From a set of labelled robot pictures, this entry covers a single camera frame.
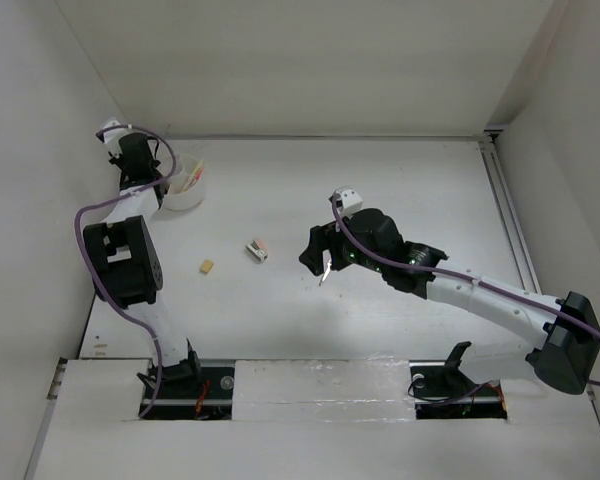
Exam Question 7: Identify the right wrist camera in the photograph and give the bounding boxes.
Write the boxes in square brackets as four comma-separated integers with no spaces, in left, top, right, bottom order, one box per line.
[329,186,363,218]

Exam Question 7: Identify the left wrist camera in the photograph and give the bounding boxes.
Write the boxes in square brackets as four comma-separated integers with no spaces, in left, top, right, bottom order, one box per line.
[96,117,133,149]

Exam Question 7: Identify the aluminium rail right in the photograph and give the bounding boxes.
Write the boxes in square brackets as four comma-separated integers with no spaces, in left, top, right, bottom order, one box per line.
[477,130,542,294]

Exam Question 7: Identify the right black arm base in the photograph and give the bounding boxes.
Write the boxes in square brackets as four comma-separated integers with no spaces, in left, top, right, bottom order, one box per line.
[407,341,508,420]

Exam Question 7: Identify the black handled scissors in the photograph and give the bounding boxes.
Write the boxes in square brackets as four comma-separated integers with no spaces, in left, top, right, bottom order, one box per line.
[318,259,332,286]

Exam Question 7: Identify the tan eraser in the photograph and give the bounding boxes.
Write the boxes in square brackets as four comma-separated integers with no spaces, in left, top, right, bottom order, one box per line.
[199,260,214,275]

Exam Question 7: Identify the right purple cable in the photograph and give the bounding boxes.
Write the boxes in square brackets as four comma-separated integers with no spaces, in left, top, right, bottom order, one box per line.
[329,194,600,406]

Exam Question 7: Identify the pink red pen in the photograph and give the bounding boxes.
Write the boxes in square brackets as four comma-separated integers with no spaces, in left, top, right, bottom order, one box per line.
[182,158,206,191]

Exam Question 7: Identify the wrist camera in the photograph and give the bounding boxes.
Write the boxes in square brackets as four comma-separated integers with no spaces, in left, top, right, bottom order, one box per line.
[96,117,133,149]
[329,186,363,218]

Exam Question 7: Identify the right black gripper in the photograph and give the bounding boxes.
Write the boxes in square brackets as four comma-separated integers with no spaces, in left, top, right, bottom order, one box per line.
[299,218,386,275]

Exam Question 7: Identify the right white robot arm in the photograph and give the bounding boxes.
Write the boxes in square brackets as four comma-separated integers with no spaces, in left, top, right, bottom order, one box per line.
[299,208,600,397]

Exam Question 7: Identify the yellow green pen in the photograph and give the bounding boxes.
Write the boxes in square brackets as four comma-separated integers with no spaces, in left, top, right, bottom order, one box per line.
[177,159,205,194]

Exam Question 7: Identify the white round divided container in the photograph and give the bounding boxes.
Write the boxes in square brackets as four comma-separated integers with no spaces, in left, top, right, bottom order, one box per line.
[163,153,206,211]

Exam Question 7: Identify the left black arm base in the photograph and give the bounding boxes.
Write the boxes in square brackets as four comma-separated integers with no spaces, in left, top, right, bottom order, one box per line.
[142,360,235,421]

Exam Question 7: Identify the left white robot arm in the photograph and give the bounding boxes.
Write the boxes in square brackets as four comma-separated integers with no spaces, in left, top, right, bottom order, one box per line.
[78,124,203,397]

